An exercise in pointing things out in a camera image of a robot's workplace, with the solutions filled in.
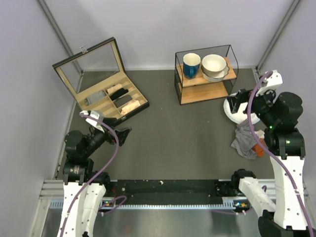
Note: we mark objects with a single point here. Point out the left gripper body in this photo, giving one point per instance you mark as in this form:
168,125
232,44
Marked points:
109,137

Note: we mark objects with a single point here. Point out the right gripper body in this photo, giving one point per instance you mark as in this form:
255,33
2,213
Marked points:
255,103

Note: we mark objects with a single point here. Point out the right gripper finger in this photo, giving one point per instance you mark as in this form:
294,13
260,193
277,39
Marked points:
238,98
238,108

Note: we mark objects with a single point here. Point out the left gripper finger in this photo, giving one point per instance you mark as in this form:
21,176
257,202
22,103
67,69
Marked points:
122,135
110,121

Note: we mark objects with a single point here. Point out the grey striped underwear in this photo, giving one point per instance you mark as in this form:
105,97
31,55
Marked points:
244,141

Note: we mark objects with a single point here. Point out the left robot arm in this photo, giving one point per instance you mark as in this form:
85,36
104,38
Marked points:
84,188

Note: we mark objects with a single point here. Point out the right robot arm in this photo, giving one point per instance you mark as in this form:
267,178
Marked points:
287,216

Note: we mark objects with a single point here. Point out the white paper plate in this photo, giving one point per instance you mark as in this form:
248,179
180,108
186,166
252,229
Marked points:
238,117

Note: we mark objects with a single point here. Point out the dark grey rolled cloth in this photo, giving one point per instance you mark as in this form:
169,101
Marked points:
123,100

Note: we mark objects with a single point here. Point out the pink rolled cloth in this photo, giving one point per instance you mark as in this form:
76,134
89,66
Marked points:
130,106

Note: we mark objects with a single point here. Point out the white scalloped plate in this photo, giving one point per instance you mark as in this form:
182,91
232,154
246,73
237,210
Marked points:
216,77

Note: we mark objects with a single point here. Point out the black rolled cloth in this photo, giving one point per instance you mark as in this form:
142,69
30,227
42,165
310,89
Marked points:
118,94

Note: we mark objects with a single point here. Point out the beige rolled cloth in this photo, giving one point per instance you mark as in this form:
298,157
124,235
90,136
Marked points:
114,88

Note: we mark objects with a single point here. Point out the white cloth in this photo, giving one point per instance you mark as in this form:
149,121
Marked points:
260,134

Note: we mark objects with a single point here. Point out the cream bowl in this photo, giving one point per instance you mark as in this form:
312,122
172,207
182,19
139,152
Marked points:
213,64

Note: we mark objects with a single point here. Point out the black organizer box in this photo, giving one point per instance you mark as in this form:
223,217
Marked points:
98,68

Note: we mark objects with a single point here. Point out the orange cloth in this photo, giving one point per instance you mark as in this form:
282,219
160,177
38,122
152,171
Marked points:
259,151

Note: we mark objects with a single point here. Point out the blue mug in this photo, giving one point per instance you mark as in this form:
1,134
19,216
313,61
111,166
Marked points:
191,64

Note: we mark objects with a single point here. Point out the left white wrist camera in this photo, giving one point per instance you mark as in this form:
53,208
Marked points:
93,118

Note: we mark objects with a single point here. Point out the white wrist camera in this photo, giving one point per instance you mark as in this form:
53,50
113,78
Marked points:
93,118
271,83

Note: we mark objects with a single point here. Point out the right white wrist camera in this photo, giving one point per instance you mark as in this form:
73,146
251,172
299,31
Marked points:
271,83

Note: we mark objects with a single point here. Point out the black wire wooden shelf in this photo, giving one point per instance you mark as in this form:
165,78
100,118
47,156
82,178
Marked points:
199,89

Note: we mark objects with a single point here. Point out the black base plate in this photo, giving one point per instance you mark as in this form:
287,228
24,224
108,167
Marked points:
171,192

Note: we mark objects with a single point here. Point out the grey cable duct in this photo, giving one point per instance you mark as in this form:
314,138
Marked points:
225,204

